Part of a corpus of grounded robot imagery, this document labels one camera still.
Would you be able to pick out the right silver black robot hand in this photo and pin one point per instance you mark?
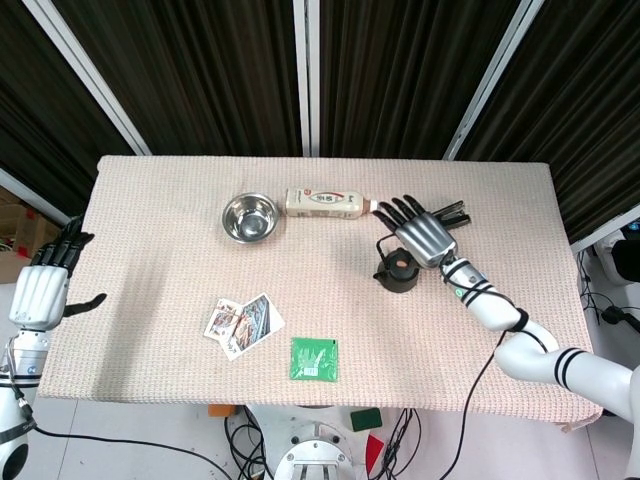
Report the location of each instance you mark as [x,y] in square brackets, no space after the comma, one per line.
[427,237]

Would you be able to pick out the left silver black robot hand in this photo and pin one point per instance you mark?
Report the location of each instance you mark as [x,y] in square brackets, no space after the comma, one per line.
[37,295]

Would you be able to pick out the black teapot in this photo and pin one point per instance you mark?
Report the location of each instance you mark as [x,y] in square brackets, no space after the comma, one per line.
[400,280]

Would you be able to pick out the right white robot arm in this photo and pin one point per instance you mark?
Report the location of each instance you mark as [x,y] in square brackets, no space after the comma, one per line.
[590,370]

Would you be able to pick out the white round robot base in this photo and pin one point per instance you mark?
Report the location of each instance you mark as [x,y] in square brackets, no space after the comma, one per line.
[315,450]

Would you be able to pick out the black stapler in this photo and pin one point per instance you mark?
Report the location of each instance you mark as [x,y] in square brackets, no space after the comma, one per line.
[457,215]

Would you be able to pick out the cardboard box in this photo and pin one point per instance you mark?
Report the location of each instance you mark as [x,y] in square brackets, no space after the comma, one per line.
[25,220]

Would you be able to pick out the beige milk tea bottle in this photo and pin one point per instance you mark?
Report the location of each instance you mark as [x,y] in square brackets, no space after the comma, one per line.
[325,202]

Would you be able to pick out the beige woven tablecloth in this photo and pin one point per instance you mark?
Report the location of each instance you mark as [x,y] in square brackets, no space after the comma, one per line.
[325,320]

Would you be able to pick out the black curtain panel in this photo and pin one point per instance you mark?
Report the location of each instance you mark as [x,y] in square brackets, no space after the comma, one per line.
[400,75]
[590,100]
[200,75]
[30,100]

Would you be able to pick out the green sachet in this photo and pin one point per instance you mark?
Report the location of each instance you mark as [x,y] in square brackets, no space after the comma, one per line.
[314,360]

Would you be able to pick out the stainless steel bowl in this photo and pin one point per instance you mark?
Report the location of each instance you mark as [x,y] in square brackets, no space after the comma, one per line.
[250,220]

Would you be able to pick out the playing card deck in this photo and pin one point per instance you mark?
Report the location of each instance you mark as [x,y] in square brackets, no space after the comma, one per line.
[220,322]

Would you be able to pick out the dragon picture postcard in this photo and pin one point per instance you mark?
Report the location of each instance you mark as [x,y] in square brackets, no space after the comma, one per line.
[260,320]

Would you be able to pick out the green block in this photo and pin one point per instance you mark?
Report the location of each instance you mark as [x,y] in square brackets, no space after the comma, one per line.
[366,419]

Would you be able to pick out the black and white device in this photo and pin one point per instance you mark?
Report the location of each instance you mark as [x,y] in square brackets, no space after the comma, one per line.
[627,260]

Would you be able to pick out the black power plug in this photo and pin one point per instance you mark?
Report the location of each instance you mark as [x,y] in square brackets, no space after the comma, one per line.
[614,315]

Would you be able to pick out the orange block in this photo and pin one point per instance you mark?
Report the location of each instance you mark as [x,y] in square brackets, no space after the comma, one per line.
[220,410]

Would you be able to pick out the white partition frame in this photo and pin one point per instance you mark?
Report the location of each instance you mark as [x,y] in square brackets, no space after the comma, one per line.
[607,227]
[306,75]
[492,80]
[30,192]
[85,70]

